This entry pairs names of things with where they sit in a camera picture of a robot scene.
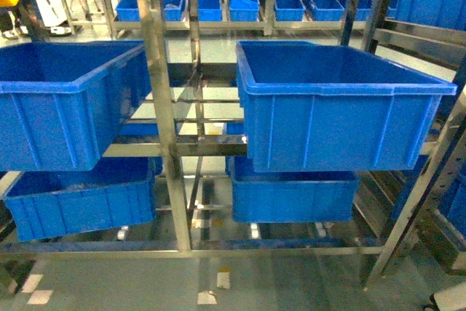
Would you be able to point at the blue bin shelf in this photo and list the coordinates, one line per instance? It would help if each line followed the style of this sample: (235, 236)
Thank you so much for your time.
(310, 107)
(117, 192)
(283, 198)
(63, 104)

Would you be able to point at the blue bin right lower shelf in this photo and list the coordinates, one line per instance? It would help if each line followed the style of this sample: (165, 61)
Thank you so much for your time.
(283, 198)

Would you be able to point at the steel left shelving rack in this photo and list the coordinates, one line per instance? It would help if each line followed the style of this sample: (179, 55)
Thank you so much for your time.
(193, 110)

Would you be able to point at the blue bin left lower shelf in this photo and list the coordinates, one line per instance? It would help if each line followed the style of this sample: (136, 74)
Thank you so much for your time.
(117, 192)

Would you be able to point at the blue bin right upper shelf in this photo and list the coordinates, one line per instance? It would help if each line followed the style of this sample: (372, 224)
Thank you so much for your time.
(310, 107)

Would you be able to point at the blue bin left upper shelf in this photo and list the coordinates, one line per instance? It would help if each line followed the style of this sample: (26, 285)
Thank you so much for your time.
(63, 104)

